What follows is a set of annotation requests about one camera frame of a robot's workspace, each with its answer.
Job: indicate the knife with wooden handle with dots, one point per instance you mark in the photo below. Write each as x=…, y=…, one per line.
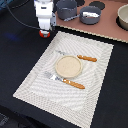
x=79, y=56

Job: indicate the white toy fish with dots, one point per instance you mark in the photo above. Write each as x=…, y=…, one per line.
x=90, y=14

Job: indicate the beige bowl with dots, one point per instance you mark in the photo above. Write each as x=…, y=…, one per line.
x=123, y=16

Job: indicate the red toy tomato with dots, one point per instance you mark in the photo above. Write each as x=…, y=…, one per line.
x=44, y=35

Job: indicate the beige round plate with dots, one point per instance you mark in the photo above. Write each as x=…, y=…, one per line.
x=68, y=66

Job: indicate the brown stove board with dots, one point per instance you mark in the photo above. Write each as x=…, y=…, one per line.
x=106, y=27

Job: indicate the fork with wooden handle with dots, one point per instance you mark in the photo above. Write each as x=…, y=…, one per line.
x=66, y=81

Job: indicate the grey cooking pot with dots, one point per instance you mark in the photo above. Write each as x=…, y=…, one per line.
x=66, y=8

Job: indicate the black round burner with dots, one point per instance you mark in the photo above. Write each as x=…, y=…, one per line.
x=98, y=4
x=80, y=2

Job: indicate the white woven placemat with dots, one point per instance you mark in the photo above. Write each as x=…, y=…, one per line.
x=72, y=104

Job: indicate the grey frying pan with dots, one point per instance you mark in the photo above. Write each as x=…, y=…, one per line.
x=89, y=20

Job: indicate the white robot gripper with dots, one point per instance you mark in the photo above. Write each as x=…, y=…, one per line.
x=45, y=15

